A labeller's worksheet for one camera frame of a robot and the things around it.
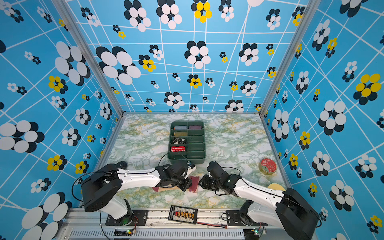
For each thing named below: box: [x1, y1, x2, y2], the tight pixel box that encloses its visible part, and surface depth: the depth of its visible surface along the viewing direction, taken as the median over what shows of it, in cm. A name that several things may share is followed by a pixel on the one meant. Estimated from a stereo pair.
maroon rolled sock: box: [189, 125, 203, 130], surface depth 107 cm
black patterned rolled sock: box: [173, 137, 186, 145], surface depth 98 cm
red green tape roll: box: [258, 158, 277, 175], surface depth 89 cm
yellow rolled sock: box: [173, 131, 188, 137], surface depth 101 cm
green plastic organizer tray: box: [167, 120, 207, 164], surface depth 98 cm
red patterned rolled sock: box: [170, 146, 186, 152], surface depth 95 cm
